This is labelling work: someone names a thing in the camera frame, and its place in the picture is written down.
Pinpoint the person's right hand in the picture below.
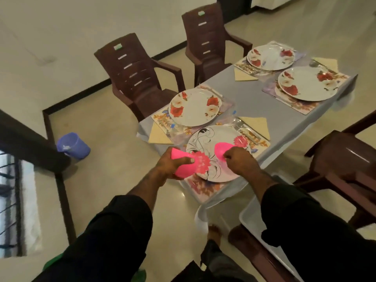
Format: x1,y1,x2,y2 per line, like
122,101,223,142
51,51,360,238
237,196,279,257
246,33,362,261
223,146,262,177

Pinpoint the white plate with red flowers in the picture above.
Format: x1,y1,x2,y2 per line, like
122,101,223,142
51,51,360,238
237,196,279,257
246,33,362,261
247,44,295,71
168,88,222,127
277,66,339,102

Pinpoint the grey tablecloth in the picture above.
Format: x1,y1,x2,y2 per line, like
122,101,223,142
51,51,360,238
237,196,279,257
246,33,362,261
136,41,358,234

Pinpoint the white plate with black swirls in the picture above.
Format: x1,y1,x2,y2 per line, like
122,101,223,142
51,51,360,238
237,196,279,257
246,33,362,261
186,125,252,183

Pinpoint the white plastic tray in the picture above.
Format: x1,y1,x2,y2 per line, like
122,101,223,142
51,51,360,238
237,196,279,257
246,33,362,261
239,173,304,282

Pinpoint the blue plastic mug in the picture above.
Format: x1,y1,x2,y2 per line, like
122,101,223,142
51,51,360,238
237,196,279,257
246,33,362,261
56,132,91,161

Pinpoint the dark wooden cabinet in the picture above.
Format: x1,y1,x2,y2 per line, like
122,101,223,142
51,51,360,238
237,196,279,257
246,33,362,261
216,0,253,24

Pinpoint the brown plastic armchair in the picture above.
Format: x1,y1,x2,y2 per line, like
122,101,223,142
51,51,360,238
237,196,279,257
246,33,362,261
181,1,253,87
293,110,376,230
94,32,186,123
227,224,301,282

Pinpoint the window grille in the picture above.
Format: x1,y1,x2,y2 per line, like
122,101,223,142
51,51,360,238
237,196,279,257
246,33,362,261
0,150,27,259

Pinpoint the person's trouser leg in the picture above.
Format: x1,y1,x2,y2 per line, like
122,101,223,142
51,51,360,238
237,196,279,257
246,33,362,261
171,240,259,282

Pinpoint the person's left forearm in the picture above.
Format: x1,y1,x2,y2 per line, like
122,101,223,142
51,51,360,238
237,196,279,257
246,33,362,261
32,168,168,282

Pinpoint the dark wooden rail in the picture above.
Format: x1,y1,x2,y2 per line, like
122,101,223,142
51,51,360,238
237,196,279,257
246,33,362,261
0,109,72,174

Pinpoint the pink plastic cup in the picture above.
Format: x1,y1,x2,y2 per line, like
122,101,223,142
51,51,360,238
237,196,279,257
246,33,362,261
171,148,203,179
214,142,236,169

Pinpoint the person's left hand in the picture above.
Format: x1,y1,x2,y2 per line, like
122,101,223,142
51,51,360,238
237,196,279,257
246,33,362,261
155,147,196,185

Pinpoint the yellow folded napkin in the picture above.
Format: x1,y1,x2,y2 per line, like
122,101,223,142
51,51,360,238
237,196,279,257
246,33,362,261
147,122,174,145
311,57,339,73
234,67,259,82
238,116,271,141

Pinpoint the floral placemat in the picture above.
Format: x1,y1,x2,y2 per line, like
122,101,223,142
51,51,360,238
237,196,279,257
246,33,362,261
234,41,306,77
151,84,236,145
262,60,350,116
179,118,271,203

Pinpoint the person's foot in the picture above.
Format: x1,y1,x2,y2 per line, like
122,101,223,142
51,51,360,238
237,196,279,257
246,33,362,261
207,224,223,247

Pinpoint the person's right forearm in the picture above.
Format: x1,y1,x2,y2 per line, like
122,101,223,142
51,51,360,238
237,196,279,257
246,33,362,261
249,165,376,282

